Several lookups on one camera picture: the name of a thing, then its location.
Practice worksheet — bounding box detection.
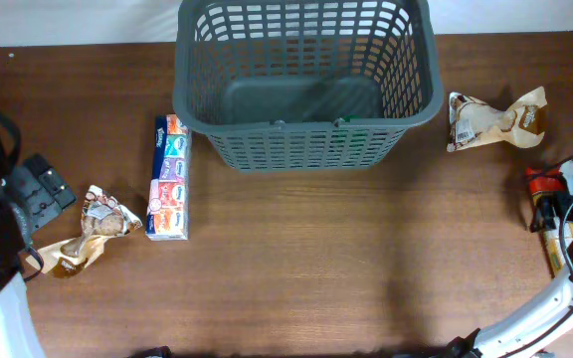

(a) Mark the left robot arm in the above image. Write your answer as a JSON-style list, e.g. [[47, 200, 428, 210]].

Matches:
[[0, 113, 77, 357]]

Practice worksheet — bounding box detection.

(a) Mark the grey plastic shopping basket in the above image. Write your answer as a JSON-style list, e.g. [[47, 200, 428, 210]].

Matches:
[[173, 0, 444, 172]]

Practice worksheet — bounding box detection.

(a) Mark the green lid spice jar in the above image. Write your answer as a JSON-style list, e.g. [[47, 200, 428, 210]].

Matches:
[[338, 127, 370, 161]]

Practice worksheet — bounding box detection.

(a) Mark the left brown snack bag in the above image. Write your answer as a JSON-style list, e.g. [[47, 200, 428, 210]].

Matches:
[[26, 185, 142, 278]]

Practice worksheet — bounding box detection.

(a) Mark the orange pasta packet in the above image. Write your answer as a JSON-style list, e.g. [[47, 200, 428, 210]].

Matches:
[[525, 168, 568, 276]]

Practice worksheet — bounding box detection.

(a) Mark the right beige snack bag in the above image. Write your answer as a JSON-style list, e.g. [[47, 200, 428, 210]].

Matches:
[[447, 87, 547, 152]]

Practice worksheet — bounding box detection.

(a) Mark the multicolour tissue pack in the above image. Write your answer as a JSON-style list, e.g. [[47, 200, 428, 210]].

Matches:
[[145, 114, 192, 241]]

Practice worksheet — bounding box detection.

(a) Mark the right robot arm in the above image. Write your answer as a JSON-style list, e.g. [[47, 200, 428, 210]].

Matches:
[[441, 242, 573, 358]]

